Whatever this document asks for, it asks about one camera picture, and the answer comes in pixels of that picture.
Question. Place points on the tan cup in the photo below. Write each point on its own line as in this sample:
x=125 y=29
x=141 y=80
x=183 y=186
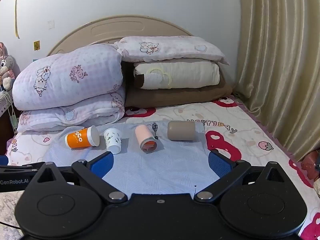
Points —
x=181 y=130

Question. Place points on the grey plush toy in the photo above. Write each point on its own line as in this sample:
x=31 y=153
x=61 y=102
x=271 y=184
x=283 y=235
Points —
x=6 y=63

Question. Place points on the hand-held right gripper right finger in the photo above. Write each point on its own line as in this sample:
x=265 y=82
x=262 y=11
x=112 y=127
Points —
x=220 y=164

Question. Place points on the bear print bed sheet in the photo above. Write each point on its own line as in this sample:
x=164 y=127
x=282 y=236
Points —
x=250 y=130

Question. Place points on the dark bedside table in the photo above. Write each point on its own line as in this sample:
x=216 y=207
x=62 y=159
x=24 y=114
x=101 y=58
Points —
x=3 y=135

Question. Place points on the folded pink checked quilt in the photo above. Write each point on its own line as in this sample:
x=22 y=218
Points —
x=75 y=62

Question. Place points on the folded cream quilt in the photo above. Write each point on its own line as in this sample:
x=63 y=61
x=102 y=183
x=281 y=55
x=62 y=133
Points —
x=195 y=75

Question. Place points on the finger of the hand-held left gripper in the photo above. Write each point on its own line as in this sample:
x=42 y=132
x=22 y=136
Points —
x=22 y=167

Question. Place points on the red plush toy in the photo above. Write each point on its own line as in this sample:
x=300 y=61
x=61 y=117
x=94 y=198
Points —
x=310 y=163

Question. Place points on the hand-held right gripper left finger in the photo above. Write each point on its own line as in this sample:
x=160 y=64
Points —
x=103 y=164

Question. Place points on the light blue textured mat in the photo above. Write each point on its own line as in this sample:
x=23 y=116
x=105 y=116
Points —
x=155 y=170

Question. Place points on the pink bear print pillow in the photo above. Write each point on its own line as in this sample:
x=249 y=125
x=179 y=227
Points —
x=175 y=47

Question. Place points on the yellow wall sticker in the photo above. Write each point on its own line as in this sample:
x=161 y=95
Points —
x=36 y=45

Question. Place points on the beige pleated curtain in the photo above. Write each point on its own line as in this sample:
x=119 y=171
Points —
x=275 y=55

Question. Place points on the yellow ribbon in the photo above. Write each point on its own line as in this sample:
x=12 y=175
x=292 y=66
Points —
x=16 y=17

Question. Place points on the white leaf print cup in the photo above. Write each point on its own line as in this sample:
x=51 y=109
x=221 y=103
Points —
x=112 y=138

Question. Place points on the folded brown blanket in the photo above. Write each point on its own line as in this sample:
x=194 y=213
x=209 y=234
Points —
x=175 y=97

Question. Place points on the orange paper cup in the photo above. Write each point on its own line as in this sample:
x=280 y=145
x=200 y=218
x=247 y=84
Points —
x=80 y=138

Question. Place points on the beige bed headboard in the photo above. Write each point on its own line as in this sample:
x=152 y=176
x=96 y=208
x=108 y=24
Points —
x=112 y=30

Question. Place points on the pink cup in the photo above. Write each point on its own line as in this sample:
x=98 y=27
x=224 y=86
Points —
x=143 y=135

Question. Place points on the white wall switch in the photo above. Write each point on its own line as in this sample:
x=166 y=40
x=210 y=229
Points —
x=51 y=24

